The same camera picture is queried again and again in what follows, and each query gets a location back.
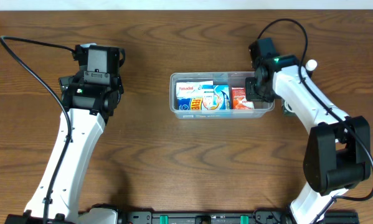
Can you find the dark syrup bottle white cap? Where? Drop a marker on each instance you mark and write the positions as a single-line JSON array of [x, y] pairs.
[[310, 67]]

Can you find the black mounting rail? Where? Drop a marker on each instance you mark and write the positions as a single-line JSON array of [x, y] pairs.
[[257, 217]]

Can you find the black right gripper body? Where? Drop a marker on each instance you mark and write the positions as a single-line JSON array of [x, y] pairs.
[[254, 89]]

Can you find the blue Kool Fever box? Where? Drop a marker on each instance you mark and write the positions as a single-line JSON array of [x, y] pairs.
[[218, 99]]

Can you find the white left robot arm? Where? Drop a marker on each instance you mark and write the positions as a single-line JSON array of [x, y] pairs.
[[88, 100]]

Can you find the clear plastic container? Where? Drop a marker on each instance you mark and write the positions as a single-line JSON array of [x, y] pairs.
[[232, 79]]

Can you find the green Zam-Buk box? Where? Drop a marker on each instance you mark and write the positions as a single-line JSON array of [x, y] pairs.
[[287, 109]]

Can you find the red Panadol ActiFast box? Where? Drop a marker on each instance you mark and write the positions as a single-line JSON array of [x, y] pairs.
[[239, 101]]

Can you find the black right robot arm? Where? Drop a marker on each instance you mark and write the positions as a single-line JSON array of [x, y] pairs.
[[338, 155]]

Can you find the white blue Panadol box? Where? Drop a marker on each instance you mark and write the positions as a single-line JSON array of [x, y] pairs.
[[193, 89]]

